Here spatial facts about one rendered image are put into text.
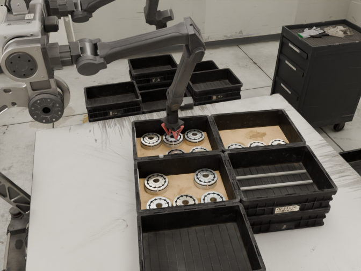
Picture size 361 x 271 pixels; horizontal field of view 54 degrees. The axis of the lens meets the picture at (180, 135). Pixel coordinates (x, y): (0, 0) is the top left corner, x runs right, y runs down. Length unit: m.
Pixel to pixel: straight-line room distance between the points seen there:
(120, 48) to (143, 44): 0.08
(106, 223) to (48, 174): 0.47
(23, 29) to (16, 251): 1.35
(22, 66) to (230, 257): 0.95
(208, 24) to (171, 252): 3.76
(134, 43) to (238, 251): 0.82
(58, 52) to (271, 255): 1.10
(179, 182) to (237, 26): 3.58
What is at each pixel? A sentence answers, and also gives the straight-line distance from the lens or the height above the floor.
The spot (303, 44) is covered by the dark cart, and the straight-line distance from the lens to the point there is 2.90.
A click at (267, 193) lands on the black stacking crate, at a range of 1.58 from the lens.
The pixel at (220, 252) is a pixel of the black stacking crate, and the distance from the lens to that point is 1.37.
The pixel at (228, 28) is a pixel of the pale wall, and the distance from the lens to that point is 4.89.
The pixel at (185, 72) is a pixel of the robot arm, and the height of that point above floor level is 1.30.
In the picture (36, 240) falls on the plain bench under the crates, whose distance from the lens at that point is 1.66.
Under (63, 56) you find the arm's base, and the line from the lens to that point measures 1.22.
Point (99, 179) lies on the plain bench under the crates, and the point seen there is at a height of 0.70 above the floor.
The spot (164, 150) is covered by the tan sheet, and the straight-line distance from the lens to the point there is 1.75.
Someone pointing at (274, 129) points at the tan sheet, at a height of 0.83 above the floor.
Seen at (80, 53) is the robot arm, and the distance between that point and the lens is 1.22.
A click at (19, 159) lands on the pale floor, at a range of 3.24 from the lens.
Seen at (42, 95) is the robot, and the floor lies 1.20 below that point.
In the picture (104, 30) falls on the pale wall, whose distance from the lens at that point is 4.49.
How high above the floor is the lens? 1.95
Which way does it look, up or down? 37 degrees down
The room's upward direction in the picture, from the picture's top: straight up
